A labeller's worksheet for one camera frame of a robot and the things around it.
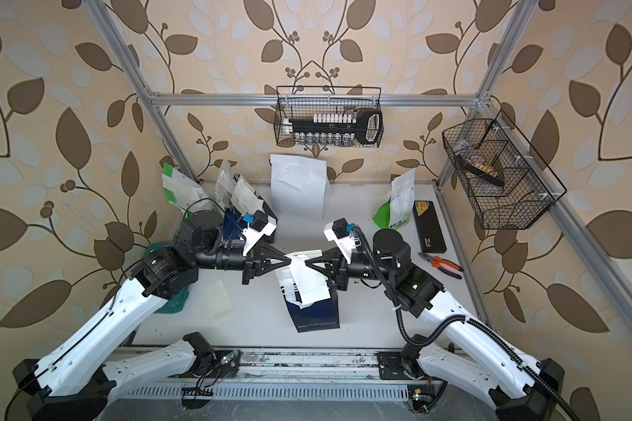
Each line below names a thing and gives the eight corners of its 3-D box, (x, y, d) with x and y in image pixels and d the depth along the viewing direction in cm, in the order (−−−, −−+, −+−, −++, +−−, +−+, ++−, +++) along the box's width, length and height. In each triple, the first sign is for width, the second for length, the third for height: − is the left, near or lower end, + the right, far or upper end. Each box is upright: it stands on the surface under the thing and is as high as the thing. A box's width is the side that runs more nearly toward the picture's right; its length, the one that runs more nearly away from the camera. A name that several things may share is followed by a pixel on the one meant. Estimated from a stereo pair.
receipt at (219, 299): (216, 322, 85) (214, 320, 83) (204, 290, 92) (202, 288, 90) (236, 310, 87) (234, 308, 86) (223, 280, 94) (221, 278, 93)
